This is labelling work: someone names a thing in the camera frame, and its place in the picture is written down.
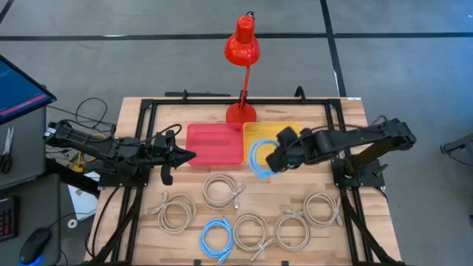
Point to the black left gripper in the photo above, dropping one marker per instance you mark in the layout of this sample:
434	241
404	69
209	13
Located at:
164	155

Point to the black keyboard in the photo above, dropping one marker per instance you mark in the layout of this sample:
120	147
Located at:
7	221

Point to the red desk lamp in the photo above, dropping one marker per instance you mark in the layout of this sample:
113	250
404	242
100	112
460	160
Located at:
242	50

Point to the black aluminium table frame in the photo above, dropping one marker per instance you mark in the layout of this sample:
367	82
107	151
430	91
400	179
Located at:
184	101

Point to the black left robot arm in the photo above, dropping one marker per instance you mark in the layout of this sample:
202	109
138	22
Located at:
111	147

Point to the white paper sheet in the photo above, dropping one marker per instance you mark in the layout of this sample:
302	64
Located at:
85	203

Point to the computer monitor blue screen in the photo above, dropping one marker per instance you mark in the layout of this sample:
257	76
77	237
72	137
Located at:
18	88

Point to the white tape roll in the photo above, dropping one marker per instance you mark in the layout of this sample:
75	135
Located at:
69	223

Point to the yellow clamp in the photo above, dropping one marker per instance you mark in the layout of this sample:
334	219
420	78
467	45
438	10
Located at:
78	164

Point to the white label sticker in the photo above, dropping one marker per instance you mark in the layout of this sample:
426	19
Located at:
354	98

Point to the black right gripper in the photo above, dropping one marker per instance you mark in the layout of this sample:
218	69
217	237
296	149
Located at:
293	151

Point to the black computer mouse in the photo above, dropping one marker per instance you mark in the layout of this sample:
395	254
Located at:
35	244

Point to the yellow translucent plastic tray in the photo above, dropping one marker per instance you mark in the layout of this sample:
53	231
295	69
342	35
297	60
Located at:
264	131

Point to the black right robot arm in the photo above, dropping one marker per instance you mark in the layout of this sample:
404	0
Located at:
369	138

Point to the pink translucent plastic tray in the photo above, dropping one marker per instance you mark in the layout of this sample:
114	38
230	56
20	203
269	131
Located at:
214	144

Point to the grey desk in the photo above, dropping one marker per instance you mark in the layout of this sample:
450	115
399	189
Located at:
29	155

